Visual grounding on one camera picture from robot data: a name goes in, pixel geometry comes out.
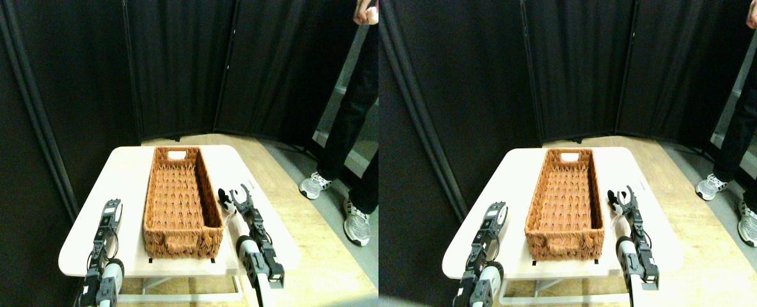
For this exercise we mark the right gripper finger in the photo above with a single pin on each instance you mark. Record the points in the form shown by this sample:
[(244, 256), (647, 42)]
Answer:
[(248, 196), (623, 199), (633, 197), (234, 198)]

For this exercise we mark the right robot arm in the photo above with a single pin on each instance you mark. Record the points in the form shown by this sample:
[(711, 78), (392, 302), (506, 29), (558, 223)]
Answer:
[(626, 252), (247, 252)]

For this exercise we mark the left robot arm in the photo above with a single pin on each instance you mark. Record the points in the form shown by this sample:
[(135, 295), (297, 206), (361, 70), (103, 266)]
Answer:
[(113, 274), (490, 276)]

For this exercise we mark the brown wicker basket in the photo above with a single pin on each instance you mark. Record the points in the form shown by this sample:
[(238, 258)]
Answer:
[(561, 211), (180, 204)]

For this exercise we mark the low white table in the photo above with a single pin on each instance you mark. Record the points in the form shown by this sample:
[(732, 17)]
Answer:
[(129, 173), (519, 179)]

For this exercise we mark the black curtain stand foot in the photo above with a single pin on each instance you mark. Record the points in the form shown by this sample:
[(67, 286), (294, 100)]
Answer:
[(174, 137), (573, 139)]

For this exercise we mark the grey curtain stand pole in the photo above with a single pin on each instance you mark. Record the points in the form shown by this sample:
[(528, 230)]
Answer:
[(33, 96), (424, 128)]

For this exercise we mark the person's legs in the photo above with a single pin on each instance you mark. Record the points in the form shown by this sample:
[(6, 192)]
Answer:
[(353, 115), (756, 115)]

